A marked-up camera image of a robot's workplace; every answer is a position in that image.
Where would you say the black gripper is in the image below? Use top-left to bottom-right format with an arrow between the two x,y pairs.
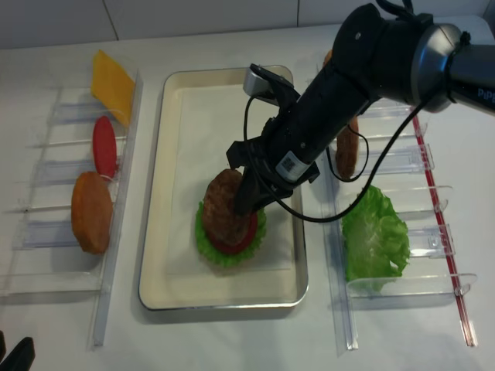
227,118 -> 319,215

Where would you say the brown meat patty front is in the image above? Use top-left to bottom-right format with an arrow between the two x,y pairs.
202,169 -> 251,247

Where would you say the brown meat patty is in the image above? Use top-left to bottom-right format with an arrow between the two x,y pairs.
335,117 -> 359,180
202,169 -> 251,247

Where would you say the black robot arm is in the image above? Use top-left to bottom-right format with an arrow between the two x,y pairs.
227,1 -> 494,215

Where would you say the red tomato slice on tray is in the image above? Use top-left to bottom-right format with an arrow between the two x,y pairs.
207,213 -> 258,255

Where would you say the green lettuce leaf on tray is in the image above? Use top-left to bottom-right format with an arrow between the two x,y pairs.
194,202 -> 267,268

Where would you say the brown meat patty rear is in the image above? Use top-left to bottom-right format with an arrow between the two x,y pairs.
335,117 -> 359,180

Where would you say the red tomato slice in rack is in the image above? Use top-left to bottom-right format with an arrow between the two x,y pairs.
92,116 -> 118,179

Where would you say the green lettuce leaf in rack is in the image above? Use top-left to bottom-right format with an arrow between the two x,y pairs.
342,185 -> 410,282

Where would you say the yellow cheese slice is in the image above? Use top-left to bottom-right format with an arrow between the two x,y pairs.
91,49 -> 135,128

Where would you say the cream metal baking tray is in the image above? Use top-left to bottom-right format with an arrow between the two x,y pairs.
138,68 -> 308,311

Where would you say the golden bun half rear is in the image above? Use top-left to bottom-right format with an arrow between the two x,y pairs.
323,50 -> 333,66

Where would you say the brown bun half left rack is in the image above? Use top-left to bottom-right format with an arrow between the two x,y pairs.
71,172 -> 113,254

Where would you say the clear acrylic right rack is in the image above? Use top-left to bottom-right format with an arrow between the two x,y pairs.
305,100 -> 478,354

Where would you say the clear acrylic rack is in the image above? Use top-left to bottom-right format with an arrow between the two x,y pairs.
1,70 -> 138,347
305,100 -> 478,354

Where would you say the clear acrylic left rack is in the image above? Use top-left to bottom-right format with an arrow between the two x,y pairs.
1,70 -> 138,347

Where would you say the black object bottom left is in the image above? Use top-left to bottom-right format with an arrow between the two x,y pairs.
0,332 -> 36,371

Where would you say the black camera cable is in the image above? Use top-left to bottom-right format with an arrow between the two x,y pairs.
242,92 -> 422,224

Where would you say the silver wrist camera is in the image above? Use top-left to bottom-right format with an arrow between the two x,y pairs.
243,63 -> 293,106

